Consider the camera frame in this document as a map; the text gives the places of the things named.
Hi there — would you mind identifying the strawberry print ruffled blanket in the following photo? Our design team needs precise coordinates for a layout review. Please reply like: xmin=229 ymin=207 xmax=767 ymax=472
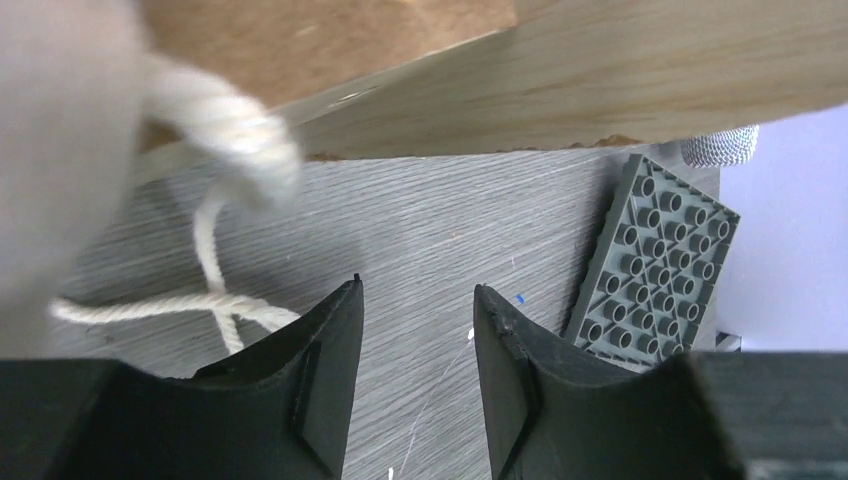
xmin=1 ymin=1 xmax=303 ymax=358

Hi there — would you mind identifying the black perforated pad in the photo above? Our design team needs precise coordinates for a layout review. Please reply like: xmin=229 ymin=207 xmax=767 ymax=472
xmin=562 ymin=154 xmax=740 ymax=366

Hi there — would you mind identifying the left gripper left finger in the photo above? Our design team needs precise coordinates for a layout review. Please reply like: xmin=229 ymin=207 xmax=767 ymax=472
xmin=1 ymin=278 xmax=364 ymax=479

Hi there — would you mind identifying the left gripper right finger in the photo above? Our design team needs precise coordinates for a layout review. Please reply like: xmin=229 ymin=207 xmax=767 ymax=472
xmin=473 ymin=285 xmax=847 ymax=479

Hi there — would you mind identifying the wooden pet bed frame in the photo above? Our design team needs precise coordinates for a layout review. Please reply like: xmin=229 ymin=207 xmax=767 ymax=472
xmin=140 ymin=1 xmax=847 ymax=161

